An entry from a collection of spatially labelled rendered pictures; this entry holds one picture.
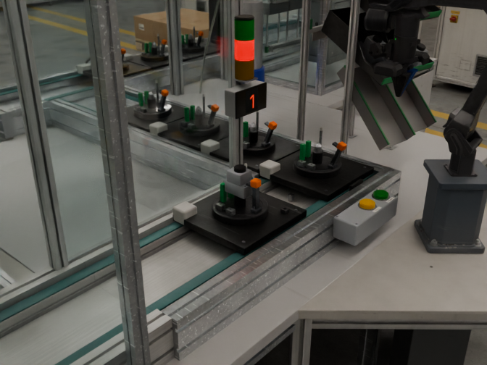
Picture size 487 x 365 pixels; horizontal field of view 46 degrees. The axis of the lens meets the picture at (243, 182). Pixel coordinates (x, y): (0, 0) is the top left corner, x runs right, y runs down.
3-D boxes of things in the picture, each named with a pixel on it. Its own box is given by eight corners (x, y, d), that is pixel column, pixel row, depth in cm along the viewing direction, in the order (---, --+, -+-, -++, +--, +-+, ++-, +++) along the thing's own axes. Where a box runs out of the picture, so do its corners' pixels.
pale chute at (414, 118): (427, 127, 192) (437, 121, 188) (403, 137, 185) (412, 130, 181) (386, 57, 197) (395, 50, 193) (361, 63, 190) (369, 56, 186)
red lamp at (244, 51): (258, 58, 146) (258, 38, 144) (245, 61, 143) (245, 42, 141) (243, 55, 149) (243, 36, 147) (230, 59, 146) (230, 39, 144)
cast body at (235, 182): (255, 193, 141) (256, 167, 138) (243, 199, 138) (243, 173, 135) (230, 183, 146) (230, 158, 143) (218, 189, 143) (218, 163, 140)
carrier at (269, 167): (373, 173, 169) (377, 133, 163) (327, 202, 153) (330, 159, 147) (306, 151, 183) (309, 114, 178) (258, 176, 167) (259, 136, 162)
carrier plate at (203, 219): (306, 216, 146) (306, 208, 145) (244, 256, 130) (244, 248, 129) (236, 187, 160) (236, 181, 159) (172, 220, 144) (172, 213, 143)
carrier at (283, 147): (306, 151, 184) (307, 114, 178) (257, 176, 168) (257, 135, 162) (248, 132, 198) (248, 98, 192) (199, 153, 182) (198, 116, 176)
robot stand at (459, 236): (485, 253, 147) (500, 184, 138) (427, 253, 147) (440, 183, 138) (465, 224, 160) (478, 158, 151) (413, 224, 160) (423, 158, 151)
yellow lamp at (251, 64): (258, 77, 149) (258, 59, 146) (245, 81, 145) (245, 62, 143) (243, 74, 152) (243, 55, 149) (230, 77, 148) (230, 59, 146)
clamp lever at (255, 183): (261, 207, 140) (261, 179, 137) (256, 211, 139) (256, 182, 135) (250, 203, 142) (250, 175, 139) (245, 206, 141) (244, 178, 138)
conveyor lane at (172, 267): (371, 200, 173) (374, 170, 169) (159, 346, 117) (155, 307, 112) (295, 173, 190) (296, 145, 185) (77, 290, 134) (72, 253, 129)
